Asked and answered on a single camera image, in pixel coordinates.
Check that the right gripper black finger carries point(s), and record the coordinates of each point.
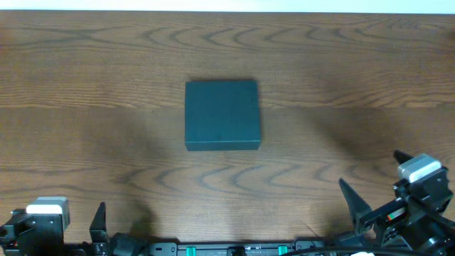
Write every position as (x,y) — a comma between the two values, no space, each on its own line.
(358,208)
(401,156)

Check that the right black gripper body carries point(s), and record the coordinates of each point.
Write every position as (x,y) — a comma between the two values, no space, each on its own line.
(397,215)

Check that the dark green gift box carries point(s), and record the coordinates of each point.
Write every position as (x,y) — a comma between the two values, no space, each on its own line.
(222,115)

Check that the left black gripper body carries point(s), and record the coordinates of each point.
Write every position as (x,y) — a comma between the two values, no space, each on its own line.
(66,244)

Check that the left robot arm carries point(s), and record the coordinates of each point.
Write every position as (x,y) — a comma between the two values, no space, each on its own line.
(40,232)

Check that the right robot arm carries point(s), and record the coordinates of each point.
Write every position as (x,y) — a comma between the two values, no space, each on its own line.
(368,239)

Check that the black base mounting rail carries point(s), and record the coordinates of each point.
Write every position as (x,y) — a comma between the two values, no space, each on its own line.
(249,249)

